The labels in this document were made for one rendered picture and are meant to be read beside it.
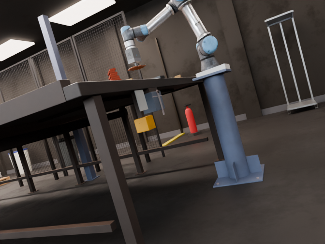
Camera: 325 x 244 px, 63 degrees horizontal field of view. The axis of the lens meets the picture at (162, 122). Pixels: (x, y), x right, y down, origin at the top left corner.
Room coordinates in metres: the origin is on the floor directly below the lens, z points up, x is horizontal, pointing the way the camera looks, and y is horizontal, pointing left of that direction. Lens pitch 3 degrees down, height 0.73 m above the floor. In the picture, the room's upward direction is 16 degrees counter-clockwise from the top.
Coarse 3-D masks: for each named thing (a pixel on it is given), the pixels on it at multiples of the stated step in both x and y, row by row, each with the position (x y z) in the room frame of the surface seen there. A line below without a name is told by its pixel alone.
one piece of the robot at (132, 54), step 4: (128, 48) 1.98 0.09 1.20; (132, 48) 1.97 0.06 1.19; (136, 48) 2.02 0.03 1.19; (128, 52) 1.98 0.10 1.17; (132, 52) 1.96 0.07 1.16; (136, 52) 2.01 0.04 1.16; (128, 56) 1.99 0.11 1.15; (132, 56) 1.97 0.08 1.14; (136, 56) 2.00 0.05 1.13; (128, 60) 1.99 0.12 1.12; (132, 60) 1.97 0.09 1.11; (136, 60) 1.98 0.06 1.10; (140, 60) 2.02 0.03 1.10; (136, 64) 2.01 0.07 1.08
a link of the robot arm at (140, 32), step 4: (132, 28) 1.99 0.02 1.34; (136, 28) 1.99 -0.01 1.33; (140, 28) 1.98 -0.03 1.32; (144, 28) 1.99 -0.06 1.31; (136, 32) 1.98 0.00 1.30; (140, 32) 1.99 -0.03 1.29; (144, 32) 1.99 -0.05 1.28; (136, 36) 2.00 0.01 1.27; (140, 36) 2.02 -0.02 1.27; (144, 36) 2.08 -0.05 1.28
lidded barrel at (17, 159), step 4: (16, 152) 7.42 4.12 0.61; (24, 152) 7.54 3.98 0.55; (28, 152) 7.72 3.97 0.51; (16, 156) 7.42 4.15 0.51; (28, 156) 7.65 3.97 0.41; (16, 160) 7.42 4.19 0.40; (28, 160) 7.61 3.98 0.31; (20, 164) 7.44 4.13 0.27; (28, 164) 7.57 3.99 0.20; (20, 168) 7.44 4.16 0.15; (20, 172) 7.44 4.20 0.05
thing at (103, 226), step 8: (72, 224) 1.36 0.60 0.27; (80, 224) 1.33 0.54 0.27; (88, 224) 1.30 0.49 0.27; (96, 224) 1.27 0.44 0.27; (104, 224) 1.24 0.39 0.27; (112, 224) 1.23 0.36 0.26; (0, 232) 1.58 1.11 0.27; (8, 232) 1.54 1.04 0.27; (16, 232) 1.50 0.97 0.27; (24, 232) 1.47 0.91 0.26; (32, 232) 1.45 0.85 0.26; (40, 232) 1.42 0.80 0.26; (48, 232) 1.39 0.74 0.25; (56, 232) 1.37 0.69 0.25; (64, 232) 1.35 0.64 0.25; (72, 232) 1.32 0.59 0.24; (80, 232) 1.30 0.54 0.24; (88, 232) 1.28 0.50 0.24; (96, 232) 1.26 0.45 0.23; (104, 232) 1.24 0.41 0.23; (0, 240) 1.65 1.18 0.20
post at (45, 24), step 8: (40, 16) 3.80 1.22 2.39; (40, 24) 3.82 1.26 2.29; (48, 24) 3.84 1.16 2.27; (48, 32) 3.80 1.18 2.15; (48, 40) 3.80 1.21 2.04; (48, 48) 3.82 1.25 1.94; (56, 48) 3.85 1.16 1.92; (56, 56) 3.81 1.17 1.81; (56, 64) 3.79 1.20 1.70; (56, 72) 3.81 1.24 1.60; (64, 72) 3.86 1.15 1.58; (80, 136) 3.80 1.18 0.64; (80, 144) 3.80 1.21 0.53; (80, 152) 3.82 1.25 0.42; (88, 152) 3.85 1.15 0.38; (88, 160) 3.81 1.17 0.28; (88, 168) 3.79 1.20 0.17; (88, 176) 3.81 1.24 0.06; (96, 176) 3.87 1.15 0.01
